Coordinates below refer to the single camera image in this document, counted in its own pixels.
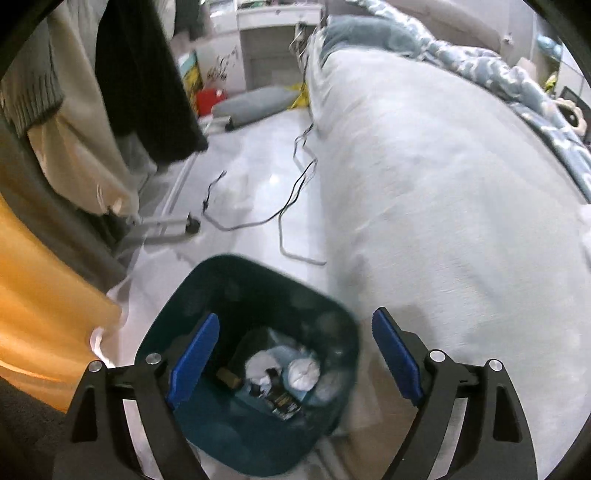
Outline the beige hanging garment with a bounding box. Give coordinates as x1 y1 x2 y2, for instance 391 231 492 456
27 0 140 217

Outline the white wad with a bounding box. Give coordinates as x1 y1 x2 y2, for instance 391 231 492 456
244 348 279 385
287 357 322 391

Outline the yellow cloth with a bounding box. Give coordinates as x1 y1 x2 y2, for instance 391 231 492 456
0 191 124 412

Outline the blue patterned fleece blanket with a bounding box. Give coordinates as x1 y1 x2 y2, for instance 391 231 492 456
342 0 591 205

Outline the grey bed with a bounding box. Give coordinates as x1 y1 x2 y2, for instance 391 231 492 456
304 28 591 480

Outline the black power cable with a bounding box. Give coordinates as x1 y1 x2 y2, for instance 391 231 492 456
277 121 329 267

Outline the cream cat bed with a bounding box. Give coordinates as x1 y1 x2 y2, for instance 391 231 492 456
556 96 591 136

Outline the metal clothes rack frame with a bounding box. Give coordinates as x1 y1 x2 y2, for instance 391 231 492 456
115 151 202 252

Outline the black hanging garment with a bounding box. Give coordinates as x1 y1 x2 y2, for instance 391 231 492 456
95 0 209 166

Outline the yellow plastic bag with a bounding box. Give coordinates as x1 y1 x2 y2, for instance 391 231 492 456
288 83 311 110

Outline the blue plush toy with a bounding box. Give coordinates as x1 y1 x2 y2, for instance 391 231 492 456
537 37 563 59

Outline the blue-grey pillow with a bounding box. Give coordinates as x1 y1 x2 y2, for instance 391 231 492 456
318 16 417 62

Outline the grey padded headboard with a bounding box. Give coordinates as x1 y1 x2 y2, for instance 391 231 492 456
388 0 505 52

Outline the red box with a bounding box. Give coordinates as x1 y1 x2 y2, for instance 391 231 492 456
196 89 230 119

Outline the grey knit vest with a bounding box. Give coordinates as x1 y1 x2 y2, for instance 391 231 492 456
0 44 65 138

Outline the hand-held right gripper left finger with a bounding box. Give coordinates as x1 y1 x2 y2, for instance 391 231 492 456
53 313 221 480

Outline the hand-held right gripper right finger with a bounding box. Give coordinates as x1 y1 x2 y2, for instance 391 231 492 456
372 306 539 480

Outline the dark teal trash bin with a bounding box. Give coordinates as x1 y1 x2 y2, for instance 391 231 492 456
134 254 362 474

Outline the grey cushioned stool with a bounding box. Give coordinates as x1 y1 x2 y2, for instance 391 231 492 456
211 85 302 133

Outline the black charger cable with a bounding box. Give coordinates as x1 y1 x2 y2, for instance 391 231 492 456
200 170 282 232

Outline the white vanity table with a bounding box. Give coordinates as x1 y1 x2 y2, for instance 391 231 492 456
194 0 325 92

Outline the clear plastic bag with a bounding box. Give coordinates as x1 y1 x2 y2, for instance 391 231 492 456
314 368 346 408

